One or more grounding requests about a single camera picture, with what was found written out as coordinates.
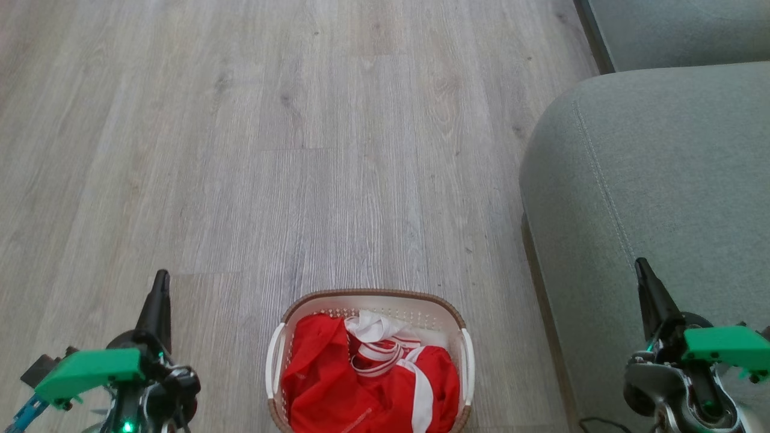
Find white laundry basket brown rim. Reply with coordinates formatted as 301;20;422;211
265;289;476;433

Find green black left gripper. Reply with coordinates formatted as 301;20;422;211
34;269;202;429

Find red garment thin white stripes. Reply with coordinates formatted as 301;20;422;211
281;310;425;433

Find black cable with blue plug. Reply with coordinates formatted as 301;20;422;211
8;394;50;433

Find grey fabric sofa section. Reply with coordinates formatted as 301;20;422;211
574;0;770;75

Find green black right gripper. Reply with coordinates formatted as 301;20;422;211
635;257;770;417

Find grey fabric sofa seat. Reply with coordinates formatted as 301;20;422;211
520;60;770;433

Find thin black cable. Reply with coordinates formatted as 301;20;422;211
577;416;633;433

